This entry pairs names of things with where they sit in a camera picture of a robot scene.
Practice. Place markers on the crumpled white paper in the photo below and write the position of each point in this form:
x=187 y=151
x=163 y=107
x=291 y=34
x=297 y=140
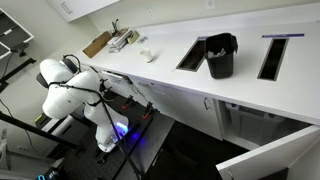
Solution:
x=216 y=53

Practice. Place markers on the black mounting board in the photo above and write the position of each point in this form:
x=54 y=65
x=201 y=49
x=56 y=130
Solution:
x=83 y=166

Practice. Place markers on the black floor stand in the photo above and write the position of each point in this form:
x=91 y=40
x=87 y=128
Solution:
x=18 y=47

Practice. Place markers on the closed white cabinet door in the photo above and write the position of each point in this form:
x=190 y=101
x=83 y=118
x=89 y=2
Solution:
x=186 y=106

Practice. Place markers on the brown cardboard box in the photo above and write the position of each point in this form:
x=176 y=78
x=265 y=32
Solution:
x=96 y=45

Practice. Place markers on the black controller box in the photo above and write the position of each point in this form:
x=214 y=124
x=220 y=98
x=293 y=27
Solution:
x=43 y=120

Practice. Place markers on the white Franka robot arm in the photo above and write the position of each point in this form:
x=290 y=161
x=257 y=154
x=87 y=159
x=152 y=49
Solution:
x=63 y=96

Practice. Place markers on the white wall cabinet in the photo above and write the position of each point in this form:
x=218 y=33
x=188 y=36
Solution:
x=83 y=6

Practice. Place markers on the white wall outlet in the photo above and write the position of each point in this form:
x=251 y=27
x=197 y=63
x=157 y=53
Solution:
x=151 y=14
x=210 y=4

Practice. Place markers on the blue strip label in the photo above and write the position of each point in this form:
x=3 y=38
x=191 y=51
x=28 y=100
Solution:
x=202 y=38
x=283 y=35

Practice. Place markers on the white framed black panel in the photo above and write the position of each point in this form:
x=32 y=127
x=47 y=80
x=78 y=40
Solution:
x=13 y=35

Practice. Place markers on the open white cabinet door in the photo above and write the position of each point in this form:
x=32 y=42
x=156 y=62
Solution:
x=266 y=156

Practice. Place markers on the grey waste bin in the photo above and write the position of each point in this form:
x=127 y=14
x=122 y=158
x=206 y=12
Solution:
x=246 y=123

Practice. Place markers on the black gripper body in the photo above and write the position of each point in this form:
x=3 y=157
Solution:
x=104 y=86

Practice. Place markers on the black landfill trash bin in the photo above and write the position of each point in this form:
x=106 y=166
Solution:
x=220 y=66

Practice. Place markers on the wooden drawer with white front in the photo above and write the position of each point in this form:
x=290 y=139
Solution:
x=116 y=77

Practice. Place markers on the black stand bar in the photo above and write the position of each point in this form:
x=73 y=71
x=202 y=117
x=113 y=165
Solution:
x=33 y=130

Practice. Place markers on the black device with blue light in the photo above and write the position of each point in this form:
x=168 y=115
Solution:
x=50 y=175

